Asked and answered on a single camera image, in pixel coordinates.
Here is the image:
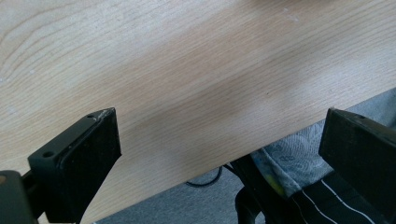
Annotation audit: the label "black chair frame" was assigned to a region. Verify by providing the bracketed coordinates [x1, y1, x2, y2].
[230, 154, 297, 224]

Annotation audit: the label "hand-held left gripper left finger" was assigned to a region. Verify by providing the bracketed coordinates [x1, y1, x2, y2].
[27, 107, 122, 224]

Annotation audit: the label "grey patterned shirt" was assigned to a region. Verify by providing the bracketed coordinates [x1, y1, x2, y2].
[250, 87, 396, 199]

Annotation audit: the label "black striped pants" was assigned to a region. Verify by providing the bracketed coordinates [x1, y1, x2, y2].
[289, 170, 393, 224]

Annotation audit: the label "black cable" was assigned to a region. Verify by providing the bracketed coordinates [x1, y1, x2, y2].
[185, 165, 224, 189]

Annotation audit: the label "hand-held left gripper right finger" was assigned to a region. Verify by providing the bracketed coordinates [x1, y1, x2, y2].
[318, 107, 396, 222]

